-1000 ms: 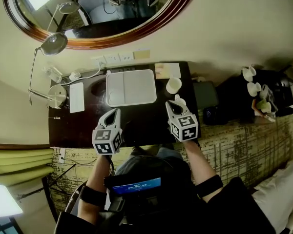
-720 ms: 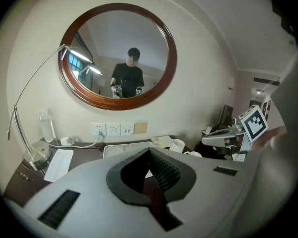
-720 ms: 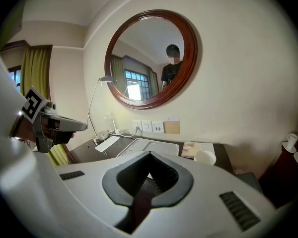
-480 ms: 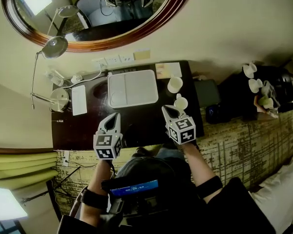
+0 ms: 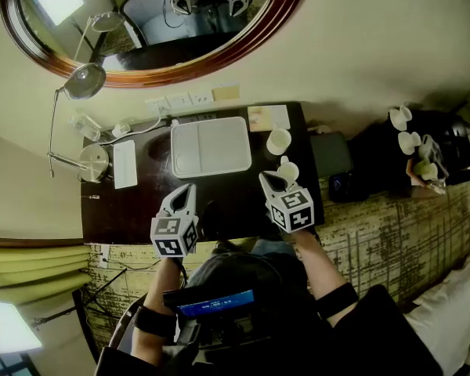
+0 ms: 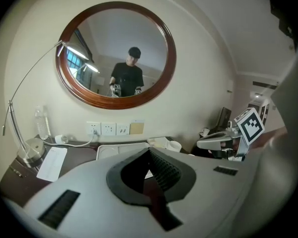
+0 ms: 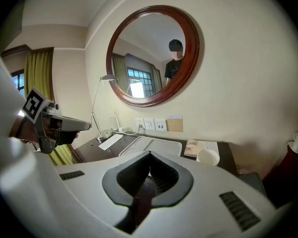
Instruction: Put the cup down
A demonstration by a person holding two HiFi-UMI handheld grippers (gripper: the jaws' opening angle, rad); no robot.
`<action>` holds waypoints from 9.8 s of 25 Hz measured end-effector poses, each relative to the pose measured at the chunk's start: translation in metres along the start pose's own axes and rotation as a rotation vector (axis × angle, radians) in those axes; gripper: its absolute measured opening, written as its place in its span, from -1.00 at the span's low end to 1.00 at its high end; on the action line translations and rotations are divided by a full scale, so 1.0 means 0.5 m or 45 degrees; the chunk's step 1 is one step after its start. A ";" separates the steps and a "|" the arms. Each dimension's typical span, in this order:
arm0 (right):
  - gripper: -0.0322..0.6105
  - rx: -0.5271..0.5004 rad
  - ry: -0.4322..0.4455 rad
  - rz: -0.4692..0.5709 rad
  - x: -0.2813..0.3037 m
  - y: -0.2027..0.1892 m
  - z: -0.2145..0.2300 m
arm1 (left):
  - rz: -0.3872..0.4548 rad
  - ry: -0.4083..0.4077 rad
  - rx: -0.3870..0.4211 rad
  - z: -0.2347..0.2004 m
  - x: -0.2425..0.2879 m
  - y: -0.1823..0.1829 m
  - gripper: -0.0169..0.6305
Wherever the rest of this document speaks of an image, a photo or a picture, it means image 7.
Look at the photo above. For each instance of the silver desk lamp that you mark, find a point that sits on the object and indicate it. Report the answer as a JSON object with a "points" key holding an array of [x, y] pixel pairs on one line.
{"points": [[105, 134]]}

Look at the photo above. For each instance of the white charger plug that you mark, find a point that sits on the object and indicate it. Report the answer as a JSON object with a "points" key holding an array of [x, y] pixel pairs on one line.
{"points": [[122, 129]]}

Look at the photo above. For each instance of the green curtain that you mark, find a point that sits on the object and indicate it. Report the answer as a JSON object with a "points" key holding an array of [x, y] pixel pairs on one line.
{"points": [[38, 73]]}

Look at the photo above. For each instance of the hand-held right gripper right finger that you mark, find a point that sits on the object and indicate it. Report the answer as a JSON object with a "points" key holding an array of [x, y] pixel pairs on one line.
{"points": [[213, 195]]}

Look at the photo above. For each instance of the oval wooden framed mirror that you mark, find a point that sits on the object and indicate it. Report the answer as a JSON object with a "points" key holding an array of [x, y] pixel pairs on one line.
{"points": [[191, 58]]}

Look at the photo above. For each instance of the white notepad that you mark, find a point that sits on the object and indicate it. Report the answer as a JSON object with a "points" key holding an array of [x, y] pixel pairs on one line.
{"points": [[110, 141]]}

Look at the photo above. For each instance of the white rectangular tray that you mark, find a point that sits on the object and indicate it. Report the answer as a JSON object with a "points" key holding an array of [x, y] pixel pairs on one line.
{"points": [[164, 145]]}

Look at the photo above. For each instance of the white printed card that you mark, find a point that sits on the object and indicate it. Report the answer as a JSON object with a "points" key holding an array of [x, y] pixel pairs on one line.
{"points": [[201, 146]]}

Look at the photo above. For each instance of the lattice window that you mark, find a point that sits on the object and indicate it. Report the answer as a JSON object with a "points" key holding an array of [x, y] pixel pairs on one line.
{"points": [[18, 82]]}

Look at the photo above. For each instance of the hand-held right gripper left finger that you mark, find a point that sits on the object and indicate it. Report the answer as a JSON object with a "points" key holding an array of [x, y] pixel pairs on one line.
{"points": [[89, 182]]}

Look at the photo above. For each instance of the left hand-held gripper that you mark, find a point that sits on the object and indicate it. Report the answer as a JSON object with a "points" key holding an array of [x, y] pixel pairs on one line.
{"points": [[32, 104]]}

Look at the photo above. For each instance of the white wall socket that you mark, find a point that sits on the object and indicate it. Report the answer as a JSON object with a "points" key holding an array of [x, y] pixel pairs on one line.
{"points": [[149, 124], [139, 123], [161, 125]]}

